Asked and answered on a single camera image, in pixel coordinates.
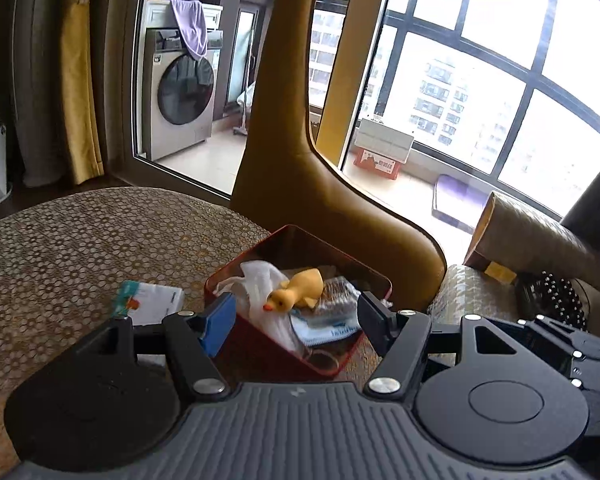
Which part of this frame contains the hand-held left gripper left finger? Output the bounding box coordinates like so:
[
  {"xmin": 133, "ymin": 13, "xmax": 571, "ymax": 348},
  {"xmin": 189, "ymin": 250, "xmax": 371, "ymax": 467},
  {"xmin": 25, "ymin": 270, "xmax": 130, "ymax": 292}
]
[{"xmin": 80, "ymin": 292, "xmax": 237, "ymax": 403}]

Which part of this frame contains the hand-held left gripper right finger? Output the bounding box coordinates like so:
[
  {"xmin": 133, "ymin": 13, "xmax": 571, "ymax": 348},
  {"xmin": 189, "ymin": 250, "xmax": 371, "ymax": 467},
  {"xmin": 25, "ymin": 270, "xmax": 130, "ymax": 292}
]
[{"xmin": 358, "ymin": 291, "xmax": 518, "ymax": 403}]

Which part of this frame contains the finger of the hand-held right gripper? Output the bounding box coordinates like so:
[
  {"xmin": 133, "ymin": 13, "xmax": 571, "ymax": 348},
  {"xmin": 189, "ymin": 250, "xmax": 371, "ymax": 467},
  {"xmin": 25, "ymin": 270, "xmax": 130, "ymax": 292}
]
[{"xmin": 517, "ymin": 314, "xmax": 581, "ymax": 361}]

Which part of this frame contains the clear plastic packet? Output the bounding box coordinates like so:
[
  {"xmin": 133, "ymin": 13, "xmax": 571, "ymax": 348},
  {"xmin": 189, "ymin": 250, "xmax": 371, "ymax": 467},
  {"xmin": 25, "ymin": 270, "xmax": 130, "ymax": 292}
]
[{"xmin": 317, "ymin": 276, "xmax": 366, "ymax": 318}]

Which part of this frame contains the red box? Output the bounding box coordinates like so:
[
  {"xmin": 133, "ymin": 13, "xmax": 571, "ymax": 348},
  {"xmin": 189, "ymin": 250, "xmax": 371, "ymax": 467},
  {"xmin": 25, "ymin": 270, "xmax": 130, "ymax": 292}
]
[{"xmin": 203, "ymin": 225, "xmax": 393, "ymax": 380}]

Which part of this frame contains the white blue soft pack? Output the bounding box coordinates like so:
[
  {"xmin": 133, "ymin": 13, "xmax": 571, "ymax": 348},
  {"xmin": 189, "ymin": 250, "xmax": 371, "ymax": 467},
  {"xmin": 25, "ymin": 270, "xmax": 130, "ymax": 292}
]
[{"xmin": 290, "ymin": 305, "xmax": 363, "ymax": 348}]

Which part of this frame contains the white gauze cloth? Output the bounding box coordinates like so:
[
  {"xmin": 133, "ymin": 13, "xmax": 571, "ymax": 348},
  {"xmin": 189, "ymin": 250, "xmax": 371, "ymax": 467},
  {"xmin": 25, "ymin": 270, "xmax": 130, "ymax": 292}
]
[{"xmin": 215, "ymin": 260, "xmax": 306, "ymax": 353}]

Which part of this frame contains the yellow rubber duck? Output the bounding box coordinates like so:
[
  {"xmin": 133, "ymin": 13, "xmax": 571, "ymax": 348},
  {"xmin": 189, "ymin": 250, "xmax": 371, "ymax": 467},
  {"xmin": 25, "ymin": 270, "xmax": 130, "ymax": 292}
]
[{"xmin": 262, "ymin": 268, "xmax": 325, "ymax": 317}]

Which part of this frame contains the black studded object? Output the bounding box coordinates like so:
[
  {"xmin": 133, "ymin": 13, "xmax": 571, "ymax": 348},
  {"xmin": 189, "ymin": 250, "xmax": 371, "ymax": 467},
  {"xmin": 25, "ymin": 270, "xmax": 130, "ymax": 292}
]
[{"xmin": 515, "ymin": 271, "xmax": 588, "ymax": 331}]

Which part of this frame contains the white green tissue pack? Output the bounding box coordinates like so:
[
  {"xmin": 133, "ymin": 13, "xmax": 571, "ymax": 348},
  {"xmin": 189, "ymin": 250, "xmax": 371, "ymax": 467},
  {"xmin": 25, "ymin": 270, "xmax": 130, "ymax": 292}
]
[{"xmin": 115, "ymin": 280, "xmax": 185, "ymax": 328}]

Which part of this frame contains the yellow card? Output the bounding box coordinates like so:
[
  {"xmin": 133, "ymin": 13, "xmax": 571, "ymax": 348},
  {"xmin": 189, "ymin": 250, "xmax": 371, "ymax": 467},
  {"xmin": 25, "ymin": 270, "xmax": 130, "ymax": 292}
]
[{"xmin": 484, "ymin": 260, "xmax": 517, "ymax": 283}]

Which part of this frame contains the beige patterned sofa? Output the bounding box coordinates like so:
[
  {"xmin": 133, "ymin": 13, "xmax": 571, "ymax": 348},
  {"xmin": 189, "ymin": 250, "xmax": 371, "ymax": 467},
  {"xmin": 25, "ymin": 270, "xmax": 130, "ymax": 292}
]
[{"xmin": 427, "ymin": 145, "xmax": 600, "ymax": 341}]

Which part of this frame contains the beige bolster cushion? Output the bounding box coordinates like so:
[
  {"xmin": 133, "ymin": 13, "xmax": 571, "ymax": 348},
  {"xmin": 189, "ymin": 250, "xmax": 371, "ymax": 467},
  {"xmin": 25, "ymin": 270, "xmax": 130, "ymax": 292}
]
[{"xmin": 462, "ymin": 191, "xmax": 600, "ymax": 301}]

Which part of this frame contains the purple mat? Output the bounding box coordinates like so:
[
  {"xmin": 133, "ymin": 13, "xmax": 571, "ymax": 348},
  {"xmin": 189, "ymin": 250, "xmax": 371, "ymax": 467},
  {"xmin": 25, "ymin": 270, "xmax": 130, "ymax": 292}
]
[{"xmin": 431, "ymin": 174, "xmax": 491, "ymax": 233}]

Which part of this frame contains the gold patterned tablecloth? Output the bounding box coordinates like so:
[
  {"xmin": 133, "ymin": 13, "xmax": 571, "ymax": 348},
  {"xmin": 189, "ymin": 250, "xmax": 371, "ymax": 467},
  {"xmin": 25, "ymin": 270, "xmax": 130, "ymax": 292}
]
[{"xmin": 0, "ymin": 186, "xmax": 446, "ymax": 480}]

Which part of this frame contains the tan leather giraffe statue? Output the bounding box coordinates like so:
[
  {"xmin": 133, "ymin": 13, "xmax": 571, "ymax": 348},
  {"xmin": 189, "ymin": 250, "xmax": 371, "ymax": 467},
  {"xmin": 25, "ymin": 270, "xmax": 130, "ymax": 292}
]
[{"xmin": 229, "ymin": 0, "xmax": 447, "ymax": 311}]

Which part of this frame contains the white box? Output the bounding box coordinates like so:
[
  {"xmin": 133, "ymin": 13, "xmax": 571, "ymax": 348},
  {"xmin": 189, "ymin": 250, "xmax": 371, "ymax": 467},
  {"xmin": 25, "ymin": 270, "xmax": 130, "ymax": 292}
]
[{"xmin": 355, "ymin": 117, "xmax": 415, "ymax": 163}]

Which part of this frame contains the silver washing machine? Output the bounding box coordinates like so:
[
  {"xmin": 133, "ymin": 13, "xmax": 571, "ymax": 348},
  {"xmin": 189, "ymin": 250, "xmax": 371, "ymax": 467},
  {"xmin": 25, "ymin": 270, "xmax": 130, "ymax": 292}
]
[{"xmin": 141, "ymin": 0, "xmax": 224, "ymax": 162}]

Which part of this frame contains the yellow curtain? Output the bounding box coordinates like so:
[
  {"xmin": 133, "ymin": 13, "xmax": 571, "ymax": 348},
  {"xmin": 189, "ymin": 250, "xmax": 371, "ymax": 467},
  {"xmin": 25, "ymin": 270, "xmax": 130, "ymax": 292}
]
[{"xmin": 60, "ymin": 0, "xmax": 106, "ymax": 186}]

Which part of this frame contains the black framed window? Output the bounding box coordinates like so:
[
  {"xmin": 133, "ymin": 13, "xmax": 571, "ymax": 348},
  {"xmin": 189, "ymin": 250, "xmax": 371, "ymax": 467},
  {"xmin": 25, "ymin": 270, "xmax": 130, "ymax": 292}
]
[{"xmin": 310, "ymin": 0, "xmax": 600, "ymax": 216}]

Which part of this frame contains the purple cloth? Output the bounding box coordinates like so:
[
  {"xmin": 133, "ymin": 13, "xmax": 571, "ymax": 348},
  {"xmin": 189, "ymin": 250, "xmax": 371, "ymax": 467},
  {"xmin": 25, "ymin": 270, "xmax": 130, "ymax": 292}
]
[{"xmin": 170, "ymin": 0, "xmax": 208, "ymax": 61}]

